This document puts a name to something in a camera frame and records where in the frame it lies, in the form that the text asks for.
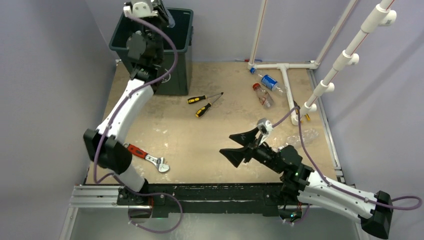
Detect black handled pliers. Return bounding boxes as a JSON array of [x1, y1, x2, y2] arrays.
[[187, 92, 224, 104]]

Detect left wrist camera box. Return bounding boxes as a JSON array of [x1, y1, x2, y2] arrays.
[[123, 0, 149, 18]]

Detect red adjustable wrench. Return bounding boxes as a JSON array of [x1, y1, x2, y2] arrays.
[[123, 142, 170, 173]]

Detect red white crushed bottle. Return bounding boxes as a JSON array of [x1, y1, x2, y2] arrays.
[[252, 83, 274, 109]]

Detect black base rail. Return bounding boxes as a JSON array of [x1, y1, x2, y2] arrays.
[[117, 182, 298, 218]]

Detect white PVC pipe frame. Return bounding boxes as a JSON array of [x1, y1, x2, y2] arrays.
[[247, 0, 397, 126]]

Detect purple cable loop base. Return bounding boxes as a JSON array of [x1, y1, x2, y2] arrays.
[[127, 192, 184, 234]]

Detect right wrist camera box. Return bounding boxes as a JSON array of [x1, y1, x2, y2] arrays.
[[257, 118, 274, 136]]

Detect yellow black tool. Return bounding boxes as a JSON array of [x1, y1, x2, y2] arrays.
[[294, 104, 312, 123]]

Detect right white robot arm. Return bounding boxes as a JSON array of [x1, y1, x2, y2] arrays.
[[219, 127, 393, 240]]

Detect purple label small bottle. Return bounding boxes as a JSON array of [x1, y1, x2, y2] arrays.
[[165, 8, 176, 28]]

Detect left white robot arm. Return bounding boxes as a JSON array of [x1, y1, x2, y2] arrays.
[[83, 0, 178, 205]]

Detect dark green trash bin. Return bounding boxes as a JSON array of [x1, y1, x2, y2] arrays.
[[109, 8, 194, 96]]

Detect crushed clear bottle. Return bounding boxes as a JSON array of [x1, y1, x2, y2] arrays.
[[280, 128, 319, 149]]

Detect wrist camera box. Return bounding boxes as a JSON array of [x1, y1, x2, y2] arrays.
[[257, 118, 274, 136], [123, 0, 149, 18]]

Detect blue label bottle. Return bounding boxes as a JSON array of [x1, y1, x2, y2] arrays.
[[249, 67, 286, 96]]

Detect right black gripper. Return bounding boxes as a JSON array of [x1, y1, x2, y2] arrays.
[[219, 125, 283, 174]]

